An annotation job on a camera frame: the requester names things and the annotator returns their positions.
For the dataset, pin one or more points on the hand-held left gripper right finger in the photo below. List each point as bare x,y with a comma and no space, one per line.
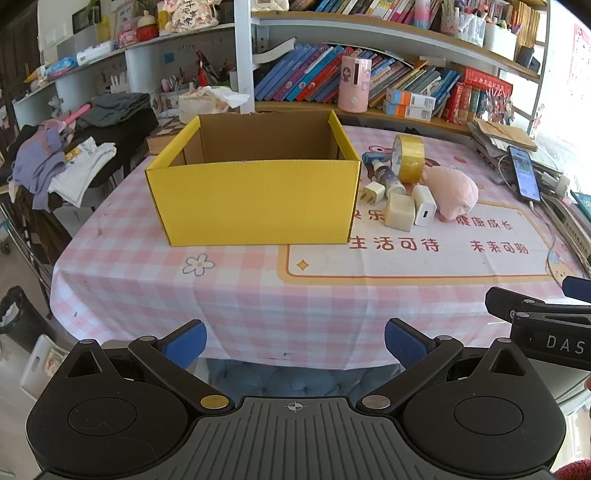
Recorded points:
406,344

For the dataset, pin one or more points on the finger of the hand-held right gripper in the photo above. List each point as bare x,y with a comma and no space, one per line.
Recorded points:
503,302
579,288

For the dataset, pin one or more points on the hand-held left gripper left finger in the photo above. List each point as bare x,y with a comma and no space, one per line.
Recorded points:
187,344

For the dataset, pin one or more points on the pink plush pig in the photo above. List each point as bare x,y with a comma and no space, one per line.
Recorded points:
452,191

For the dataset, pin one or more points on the white charger block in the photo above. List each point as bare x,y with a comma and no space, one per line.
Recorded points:
424,205

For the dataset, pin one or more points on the cream charger block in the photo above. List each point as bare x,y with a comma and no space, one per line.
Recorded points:
399,212

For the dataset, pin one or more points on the small white plug charger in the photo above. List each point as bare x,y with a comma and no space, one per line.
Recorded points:
371,194

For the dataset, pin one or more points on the yellow cardboard box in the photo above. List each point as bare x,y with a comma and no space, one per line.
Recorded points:
254,203

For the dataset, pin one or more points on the small spray bottle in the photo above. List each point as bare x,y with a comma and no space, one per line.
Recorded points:
388,177

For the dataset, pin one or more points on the yellow tape roll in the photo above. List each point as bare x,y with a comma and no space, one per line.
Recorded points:
412,159

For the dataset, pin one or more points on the white power adapter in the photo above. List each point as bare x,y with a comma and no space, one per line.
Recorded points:
556,183

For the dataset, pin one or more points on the black smartphone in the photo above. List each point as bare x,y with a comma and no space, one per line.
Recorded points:
524,173

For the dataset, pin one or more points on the white bag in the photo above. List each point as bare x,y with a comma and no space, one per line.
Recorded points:
37,369

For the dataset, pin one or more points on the black trash bin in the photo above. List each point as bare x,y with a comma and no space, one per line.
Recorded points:
18,318

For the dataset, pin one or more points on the stack of brown paper notebooks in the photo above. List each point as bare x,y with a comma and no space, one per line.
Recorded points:
498,131

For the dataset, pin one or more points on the white printed t-shirt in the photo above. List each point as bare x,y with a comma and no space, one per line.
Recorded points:
83,170

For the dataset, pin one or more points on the wooden chessboard box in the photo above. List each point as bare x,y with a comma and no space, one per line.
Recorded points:
159,138

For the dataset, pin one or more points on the orange white small carton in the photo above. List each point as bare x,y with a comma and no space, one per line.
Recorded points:
411,98
406,112

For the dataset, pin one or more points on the red boxed book set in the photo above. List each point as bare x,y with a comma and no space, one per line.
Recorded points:
485,87

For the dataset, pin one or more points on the purple garment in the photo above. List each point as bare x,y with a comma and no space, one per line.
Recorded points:
37,161

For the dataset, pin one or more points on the cream tissue box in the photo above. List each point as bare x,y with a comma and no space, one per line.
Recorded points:
203,104

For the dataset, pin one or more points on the grey folded garment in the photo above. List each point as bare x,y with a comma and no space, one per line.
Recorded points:
115,108

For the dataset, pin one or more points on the pink stick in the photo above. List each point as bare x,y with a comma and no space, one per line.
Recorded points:
76,114

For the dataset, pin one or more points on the white pen holder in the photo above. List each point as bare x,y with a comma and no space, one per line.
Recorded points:
501,41

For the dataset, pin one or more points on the pink humidifier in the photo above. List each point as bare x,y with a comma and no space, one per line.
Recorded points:
354,87

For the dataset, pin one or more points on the row of blue purple books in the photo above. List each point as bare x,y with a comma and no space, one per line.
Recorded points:
300,74

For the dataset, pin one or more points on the white wooden bookshelf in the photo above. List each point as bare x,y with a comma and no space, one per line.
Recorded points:
244,55

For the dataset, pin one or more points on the thick white paperback book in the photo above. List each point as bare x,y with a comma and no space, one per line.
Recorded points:
272,50

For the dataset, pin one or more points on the row of mixed paperback books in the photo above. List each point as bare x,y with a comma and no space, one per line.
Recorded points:
369,9

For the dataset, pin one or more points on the pink lucky cat figurine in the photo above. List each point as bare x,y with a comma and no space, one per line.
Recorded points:
189,14

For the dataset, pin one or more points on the white quilted handbag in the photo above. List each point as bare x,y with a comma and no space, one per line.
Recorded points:
270,4

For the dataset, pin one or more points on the wall poster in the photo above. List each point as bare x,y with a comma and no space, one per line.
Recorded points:
581,50

